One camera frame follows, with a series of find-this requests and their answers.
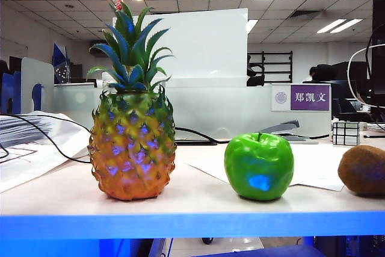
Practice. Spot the white paper sheet underneath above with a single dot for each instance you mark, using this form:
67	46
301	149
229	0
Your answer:
328	185

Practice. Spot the printed white paper sheet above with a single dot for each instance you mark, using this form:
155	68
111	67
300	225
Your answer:
36	154

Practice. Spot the brown fuzzy kiwi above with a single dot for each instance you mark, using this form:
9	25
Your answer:
364	169

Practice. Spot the white file holder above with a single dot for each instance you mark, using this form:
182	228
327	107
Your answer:
33	70

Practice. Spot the large white paper sheet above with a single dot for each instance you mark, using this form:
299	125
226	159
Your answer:
316	163

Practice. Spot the silver mirror cube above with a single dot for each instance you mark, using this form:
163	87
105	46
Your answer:
346	133

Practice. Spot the frosted glass desk partition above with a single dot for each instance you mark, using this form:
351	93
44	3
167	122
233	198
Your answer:
210	106

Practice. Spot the grey stapler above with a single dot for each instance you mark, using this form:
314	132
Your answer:
285	127

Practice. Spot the white board panel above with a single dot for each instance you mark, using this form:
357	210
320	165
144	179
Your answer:
204	43

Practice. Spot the black office chair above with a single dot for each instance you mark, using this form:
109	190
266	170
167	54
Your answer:
254	81

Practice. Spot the green plastic apple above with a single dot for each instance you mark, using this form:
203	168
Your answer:
258	163

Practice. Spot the blue dotted board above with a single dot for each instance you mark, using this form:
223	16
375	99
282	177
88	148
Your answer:
61	70

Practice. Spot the distant ceiling light strip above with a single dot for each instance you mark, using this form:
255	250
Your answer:
331	26
347	25

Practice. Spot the red hanging ornament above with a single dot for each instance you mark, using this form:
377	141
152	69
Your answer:
118	3

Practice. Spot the black monitor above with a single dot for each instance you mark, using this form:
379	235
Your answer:
379	43

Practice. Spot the purple and white name plate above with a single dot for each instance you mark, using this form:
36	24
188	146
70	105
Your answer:
309	97

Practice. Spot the person in dark clothing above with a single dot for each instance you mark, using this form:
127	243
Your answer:
326	73

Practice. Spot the plastic pineapple with green crown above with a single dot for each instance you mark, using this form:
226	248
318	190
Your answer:
132	148

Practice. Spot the blue file holder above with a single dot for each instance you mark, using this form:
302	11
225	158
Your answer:
10	88

